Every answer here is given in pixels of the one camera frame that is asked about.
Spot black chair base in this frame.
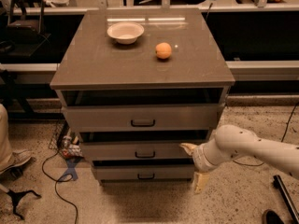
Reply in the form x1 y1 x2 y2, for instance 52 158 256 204
0 168 40 220

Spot person leg beige trousers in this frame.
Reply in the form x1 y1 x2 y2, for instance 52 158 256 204
0 105 14 172

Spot grey bottom drawer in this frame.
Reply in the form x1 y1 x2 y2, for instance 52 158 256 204
92 164 194 182

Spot black shoe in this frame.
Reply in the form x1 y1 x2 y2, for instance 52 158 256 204
263 209 284 224

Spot black chair background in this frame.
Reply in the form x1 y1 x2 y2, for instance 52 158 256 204
0 0 49 57

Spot wire basket with bottles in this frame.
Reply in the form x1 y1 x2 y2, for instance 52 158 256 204
49 120 83 159

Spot black cable right floor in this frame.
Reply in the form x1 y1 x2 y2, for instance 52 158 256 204
233 101 299 168

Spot grey sneaker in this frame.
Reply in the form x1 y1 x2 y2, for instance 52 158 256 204
0 149 32 174

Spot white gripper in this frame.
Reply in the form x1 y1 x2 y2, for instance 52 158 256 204
179 142 224 194

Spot grey top drawer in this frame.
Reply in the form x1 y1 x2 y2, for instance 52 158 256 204
63 104 224 132

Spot black cable left floor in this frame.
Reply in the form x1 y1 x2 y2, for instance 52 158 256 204
41 151 79 224

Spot white bowl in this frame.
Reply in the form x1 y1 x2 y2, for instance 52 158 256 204
107 21 144 45

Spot black cable floor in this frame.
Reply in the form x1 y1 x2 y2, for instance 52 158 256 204
233 101 299 168
41 151 79 224

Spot orange fruit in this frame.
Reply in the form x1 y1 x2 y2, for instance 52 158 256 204
155 43 172 60

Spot grey drawer cabinet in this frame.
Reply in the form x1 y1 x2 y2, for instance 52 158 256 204
50 7 235 185

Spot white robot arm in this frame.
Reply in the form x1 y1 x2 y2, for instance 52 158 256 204
179 125 299 193

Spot grey drawer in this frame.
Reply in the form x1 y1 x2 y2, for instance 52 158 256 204
92 164 194 182
63 104 224 132
78 139 210 162

